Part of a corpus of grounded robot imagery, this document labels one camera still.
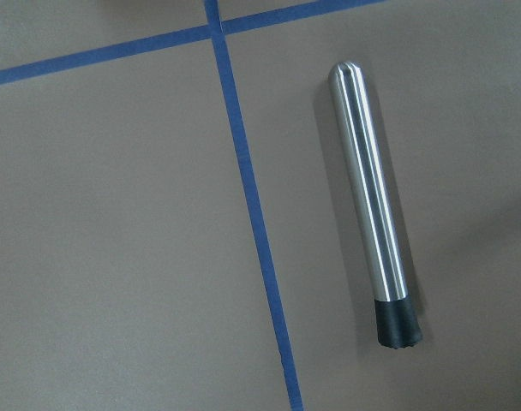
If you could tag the steel muddler with black tip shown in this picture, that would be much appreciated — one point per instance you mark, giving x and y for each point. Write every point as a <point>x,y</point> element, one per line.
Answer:
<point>396,321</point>

